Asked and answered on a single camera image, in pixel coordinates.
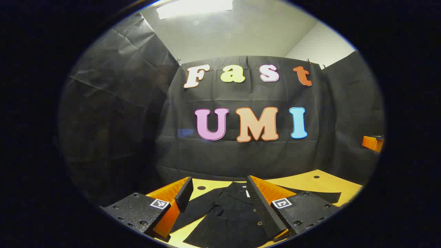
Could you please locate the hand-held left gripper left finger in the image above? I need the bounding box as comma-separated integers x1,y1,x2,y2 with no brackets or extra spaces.
100,176,194,242

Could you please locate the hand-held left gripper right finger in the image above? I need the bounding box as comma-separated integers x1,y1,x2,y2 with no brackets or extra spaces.
246,175,341,242

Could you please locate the black button shirt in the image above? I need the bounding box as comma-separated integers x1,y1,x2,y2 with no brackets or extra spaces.
171,182,341,248

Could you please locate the ceiling light panel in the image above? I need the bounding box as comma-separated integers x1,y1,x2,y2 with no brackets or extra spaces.
156,0,234,20

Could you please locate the black backdrop cloth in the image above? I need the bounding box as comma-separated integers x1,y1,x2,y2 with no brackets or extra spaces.
59,12,385,207

